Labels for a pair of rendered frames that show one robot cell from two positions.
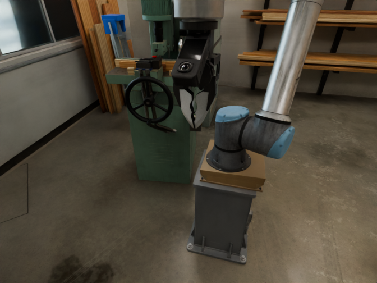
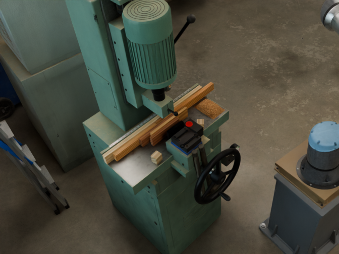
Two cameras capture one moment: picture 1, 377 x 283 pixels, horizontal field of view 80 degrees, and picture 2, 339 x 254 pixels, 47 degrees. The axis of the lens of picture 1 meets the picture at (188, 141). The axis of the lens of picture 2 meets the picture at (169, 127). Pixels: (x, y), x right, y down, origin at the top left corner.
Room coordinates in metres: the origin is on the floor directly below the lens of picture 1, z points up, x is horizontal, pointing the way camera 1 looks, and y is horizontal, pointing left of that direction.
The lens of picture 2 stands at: (0.63, 1.05, 2.22)
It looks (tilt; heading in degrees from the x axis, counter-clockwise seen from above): 47 degrees down; 316
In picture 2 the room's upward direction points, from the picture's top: 8 degrees counter-clockwise
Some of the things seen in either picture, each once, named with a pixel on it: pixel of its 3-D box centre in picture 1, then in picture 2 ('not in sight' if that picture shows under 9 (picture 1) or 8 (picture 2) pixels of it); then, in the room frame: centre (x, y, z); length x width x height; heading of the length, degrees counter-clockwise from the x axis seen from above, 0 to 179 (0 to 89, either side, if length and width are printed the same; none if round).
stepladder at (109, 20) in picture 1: (128, 77); (12, 151); (2.36, 0.64, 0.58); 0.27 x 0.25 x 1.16; 75
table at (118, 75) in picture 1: (153, 78); (175, 143); (1.45, 0.23, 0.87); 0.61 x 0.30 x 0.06; 83
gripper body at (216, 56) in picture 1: (198, 55); not in sight; (0.47, -0.02, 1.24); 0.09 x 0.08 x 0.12; 160
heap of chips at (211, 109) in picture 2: not in sight; (209, 106); (1.44, -0.02, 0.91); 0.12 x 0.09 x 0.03; 173
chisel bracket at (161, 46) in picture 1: (160, 48); (158, 103); (1.57, 0.18, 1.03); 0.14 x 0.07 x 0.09; 173
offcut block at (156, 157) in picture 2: (130, 71); (156, 157); (1.44, 0.37, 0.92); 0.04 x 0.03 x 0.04; 90
